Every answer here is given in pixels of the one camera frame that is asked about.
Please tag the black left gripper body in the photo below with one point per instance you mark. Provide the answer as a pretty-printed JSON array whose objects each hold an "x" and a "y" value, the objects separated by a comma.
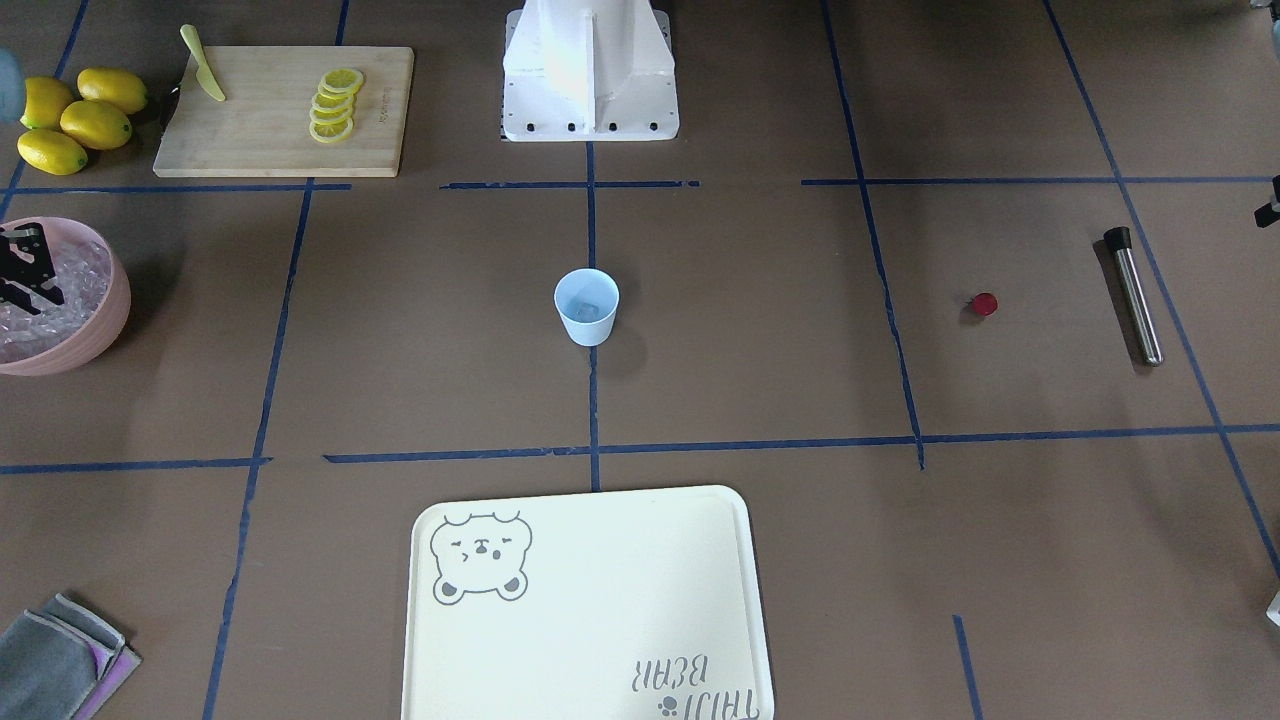
[{"x": 1271, "y": 208}]

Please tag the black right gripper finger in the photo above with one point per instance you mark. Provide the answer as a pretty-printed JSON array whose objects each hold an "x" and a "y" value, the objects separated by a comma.
[
  {"x": 43, "y": 284},
  {"x": 30, "y": 242}
]

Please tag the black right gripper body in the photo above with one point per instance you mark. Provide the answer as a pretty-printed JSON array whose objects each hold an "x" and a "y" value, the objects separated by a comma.
[{"x": 27, "y": 268}]

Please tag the steel muddler black tip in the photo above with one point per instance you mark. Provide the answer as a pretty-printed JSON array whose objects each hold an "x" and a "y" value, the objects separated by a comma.
[{"x": 1118, "y": 242}]

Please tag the pile of ice cubes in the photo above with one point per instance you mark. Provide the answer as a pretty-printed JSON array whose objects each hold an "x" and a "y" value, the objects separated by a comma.
[{"x": 59, "y": 336}]

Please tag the light blue cup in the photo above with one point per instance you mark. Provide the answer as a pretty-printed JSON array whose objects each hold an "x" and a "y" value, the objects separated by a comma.
[{"x": 596, "y": 286}]

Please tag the pink bowl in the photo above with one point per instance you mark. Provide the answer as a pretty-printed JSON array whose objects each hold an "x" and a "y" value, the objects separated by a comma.
[{"x": 59, "y": 229}]

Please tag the yellow-green knife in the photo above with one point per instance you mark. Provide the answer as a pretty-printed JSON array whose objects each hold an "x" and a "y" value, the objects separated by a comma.
[{"x": 205, "y": 78}]

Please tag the wooden cutting board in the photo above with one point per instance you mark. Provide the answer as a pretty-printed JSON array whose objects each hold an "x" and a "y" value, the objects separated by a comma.
[{"x": 261, "y": 129}]

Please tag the red strawberry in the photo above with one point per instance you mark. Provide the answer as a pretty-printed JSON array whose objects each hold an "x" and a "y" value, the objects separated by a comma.
[{"x": 984, "y": 304}]

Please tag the lemon slices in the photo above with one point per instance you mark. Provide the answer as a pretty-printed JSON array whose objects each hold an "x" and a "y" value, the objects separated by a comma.
[{"x": 331, "y": 117}]

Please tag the grey folded cloth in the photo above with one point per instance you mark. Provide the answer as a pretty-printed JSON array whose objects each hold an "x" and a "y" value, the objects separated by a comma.
[{"x": 62, "y": 661}]

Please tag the cream bear tray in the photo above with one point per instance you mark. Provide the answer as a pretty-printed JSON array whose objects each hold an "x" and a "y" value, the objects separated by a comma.
[{"x": 637, "y": 604}]

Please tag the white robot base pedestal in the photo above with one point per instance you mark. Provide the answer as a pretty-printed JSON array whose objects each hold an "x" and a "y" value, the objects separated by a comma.
[{"x": 588, "y": 71}]

